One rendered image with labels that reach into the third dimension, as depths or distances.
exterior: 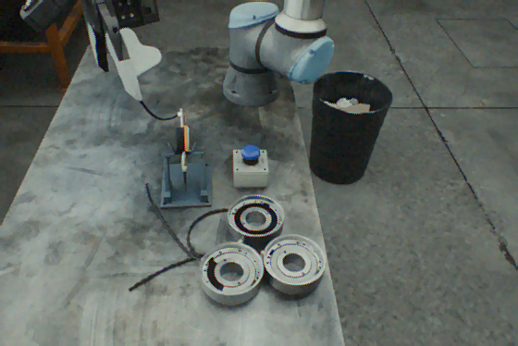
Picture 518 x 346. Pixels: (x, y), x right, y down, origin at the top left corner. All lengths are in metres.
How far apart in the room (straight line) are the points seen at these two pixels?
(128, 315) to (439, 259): 1.46
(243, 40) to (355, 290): 1.07
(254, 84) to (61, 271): 0.63
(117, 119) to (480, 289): 1.45
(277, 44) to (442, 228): 1.31
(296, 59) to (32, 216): 0.62
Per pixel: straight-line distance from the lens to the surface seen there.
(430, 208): 2.20
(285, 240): 0.83
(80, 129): 1.16
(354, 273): 1.86
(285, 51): 1.04
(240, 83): 1.18
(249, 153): 0.92
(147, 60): 0.64
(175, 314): 0.78
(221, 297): 0.75
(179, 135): 0.89
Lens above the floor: 1.46
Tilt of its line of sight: 42 degrees down
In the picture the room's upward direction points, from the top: 3 degrees clockwise
